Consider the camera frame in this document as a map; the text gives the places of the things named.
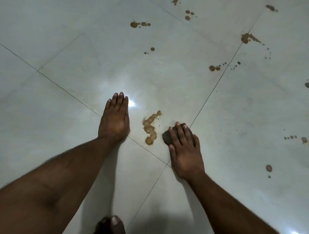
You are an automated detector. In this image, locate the person's right hand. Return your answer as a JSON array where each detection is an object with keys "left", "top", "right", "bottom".
[{"left": 168, "top": 121, "right": 206, "bottom": 183}]

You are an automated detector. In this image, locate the person's left hand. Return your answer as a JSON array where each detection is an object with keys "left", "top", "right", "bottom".
[{"left": 98, "top": 92, "right": 131, "bottom": 145}]

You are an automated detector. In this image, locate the dark brown scrubbing sponge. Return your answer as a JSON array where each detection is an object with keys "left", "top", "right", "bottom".
[{"left": 162, "top": 123, "right": 196, "bottom": 146}]

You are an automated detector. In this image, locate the person's left forearm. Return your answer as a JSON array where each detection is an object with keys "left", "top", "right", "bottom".
[{"left": 0, "top": 137, "right": 121, "bottom": 234}]

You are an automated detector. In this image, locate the person's right forearm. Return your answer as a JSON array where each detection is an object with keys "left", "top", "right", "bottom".
[{"left": 187, "top": 172, "right": 280, "bottom": 234}]

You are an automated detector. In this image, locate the person's left foot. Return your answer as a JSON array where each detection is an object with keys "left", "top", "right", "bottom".
[{"left": 94, "top": 215, "right": 126, "bottom": 234}]

